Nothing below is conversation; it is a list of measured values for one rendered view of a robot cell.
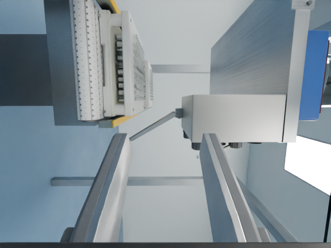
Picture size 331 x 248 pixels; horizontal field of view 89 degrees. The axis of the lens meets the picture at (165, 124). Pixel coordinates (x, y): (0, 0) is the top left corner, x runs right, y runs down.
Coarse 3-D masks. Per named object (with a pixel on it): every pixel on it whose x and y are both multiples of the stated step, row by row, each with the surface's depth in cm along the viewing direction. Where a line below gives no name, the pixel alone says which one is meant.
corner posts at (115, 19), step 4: (112, 16) 39; (116, 16) 39; (120, 16) 39; (112, 20) 39; (116, 20) 39; (120, 20) 39; (112, 24) 40; (116, 24) 40; (120, 24) 40; (116, 104) 43; (120, 104) 43; (116, 108) 42; (120, 108) 42; (124, 108) 42; (116, 112) 42; (120, 112) 42; (124, 112) 42
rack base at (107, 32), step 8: (104, 16) 39; (104, 24) 39; (104, 32) 39; (112, 32) 41; (120, 32) 48; (104, 40) 39; (112, 40) 41; (104, 48) 41; (112, 48) 41; (104, 56) 41; (112, 56) 41; (104, 64) 42; (112, 64) 41; (104, 72) 42; (112, 72) 41; (104, 80) 42; (112, 80) 41; (104, 88) 41; (112, 88) 41; (104, 96) 41; (112, 96) 41; (104, 104) 41; (112, 104) 42; (112, 112) 42
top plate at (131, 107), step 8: (128, 16) 39; (128, 24) 39; (128, 32) 39; (136, 32) 49; (128, 40) 39; (128, 48) 40; (128, 56) 40; (128, 64) 40; (128, 72) 40; (128, 80) 41; (128, 88) 41; (128, 96) 41; (128, 104) 41; (136, 104) 49; (128, 112) 42; (136, 112) 49
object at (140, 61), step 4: (136, 48) 45; (140, 52) 50; (140, 56) 50; (140, 60) 52; (140, 64) 50; (120, 68) 46; (136, 68) 46; (140, 68) 50; (140, 72) 53; (140, 76) 50; (140, 80) 51; (140, 84) 54; (120, 88) 47; (136, 88) 47; (140, 88) 50; (140, 92) 50
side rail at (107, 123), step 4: (144, 108) 100; (148, 108) 125; (140, 112) 83; (116, 116) 50; (120, 116) 50; (104, 120) 40; (108, 120) 40; (112, 120) 40; (100, 124) 38; (104, 124) 38; (108, 124) 38; (112, 124) 38
